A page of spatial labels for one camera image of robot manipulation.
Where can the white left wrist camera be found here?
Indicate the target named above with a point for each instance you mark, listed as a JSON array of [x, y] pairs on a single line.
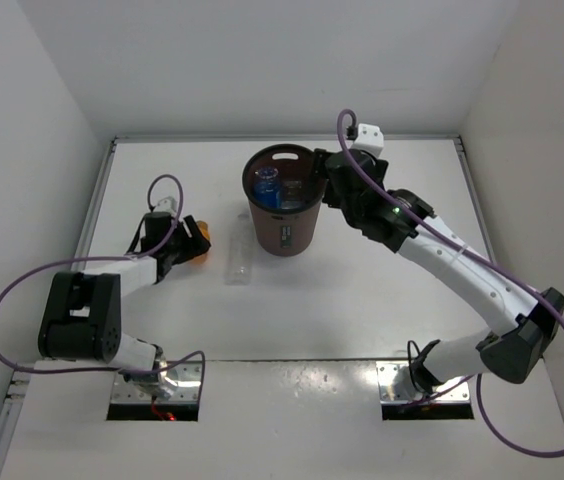
[[168, 204]]

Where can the metal base plate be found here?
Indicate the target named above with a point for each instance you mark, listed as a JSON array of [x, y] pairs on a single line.
[[180, 385], [395, 388]]

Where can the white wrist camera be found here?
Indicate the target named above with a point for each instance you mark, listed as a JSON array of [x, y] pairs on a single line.
[[368, 138], [168, 204]]

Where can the clear bottle white label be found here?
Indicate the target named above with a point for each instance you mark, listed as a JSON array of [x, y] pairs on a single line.
[[291, 194]]

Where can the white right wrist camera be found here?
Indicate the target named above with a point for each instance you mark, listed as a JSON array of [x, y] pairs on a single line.
[[368, 138]]

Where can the brown plastic waste bin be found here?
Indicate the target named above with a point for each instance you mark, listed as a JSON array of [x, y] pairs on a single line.
[[284, 232]]

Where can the clear bottle blue label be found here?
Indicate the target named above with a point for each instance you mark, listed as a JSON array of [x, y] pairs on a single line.
[[267, 187]]

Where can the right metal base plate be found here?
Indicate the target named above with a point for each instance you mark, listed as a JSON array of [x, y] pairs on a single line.
[[395, 388]]

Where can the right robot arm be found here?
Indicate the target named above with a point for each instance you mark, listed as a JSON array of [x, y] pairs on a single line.
[[519, 327]]

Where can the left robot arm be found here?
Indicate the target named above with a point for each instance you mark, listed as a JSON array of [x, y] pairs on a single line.
[[82, 319]]

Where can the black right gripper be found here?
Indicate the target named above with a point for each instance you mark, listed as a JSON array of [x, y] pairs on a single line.
[[318, 169]]

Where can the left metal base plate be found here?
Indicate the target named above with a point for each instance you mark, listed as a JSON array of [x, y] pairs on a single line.
[[180, 385]]

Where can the clear plastic bottle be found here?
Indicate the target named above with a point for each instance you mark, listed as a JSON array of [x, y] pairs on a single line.
[[240, 253]]

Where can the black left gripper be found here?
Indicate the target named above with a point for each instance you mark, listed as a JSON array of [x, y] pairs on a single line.
[[195, 245]]

